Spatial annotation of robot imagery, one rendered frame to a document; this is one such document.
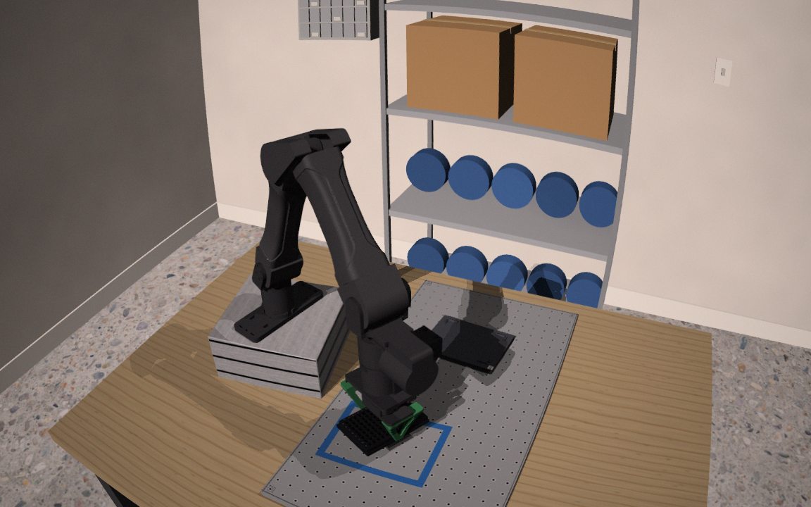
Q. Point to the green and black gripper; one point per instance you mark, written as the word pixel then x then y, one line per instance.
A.
pixel 377 395

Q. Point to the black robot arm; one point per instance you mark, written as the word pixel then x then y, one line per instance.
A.
pixel 373 293

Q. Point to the blue tape outline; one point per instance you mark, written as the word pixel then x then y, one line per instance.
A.
pixel 418 483

